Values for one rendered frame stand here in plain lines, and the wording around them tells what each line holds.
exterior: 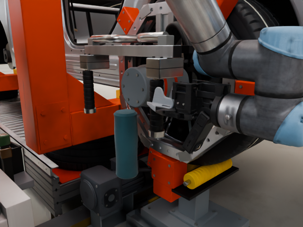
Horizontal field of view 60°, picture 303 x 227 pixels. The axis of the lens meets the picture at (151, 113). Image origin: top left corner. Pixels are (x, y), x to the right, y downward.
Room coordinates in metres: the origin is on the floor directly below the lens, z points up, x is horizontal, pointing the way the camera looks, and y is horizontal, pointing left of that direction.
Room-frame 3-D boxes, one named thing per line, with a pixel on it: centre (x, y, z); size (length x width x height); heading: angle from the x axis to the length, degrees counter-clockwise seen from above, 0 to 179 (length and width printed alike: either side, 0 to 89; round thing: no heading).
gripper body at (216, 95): (0.56, -0.11, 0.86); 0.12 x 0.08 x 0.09; 43
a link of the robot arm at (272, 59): (0.46, -0.21, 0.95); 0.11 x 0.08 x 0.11; 33
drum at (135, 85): (0.90, -0.02, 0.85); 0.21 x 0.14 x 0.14; 133
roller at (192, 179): (0.93, -0.22, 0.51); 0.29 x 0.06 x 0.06; 133
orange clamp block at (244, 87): (0.72, -0.29, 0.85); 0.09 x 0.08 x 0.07; 43
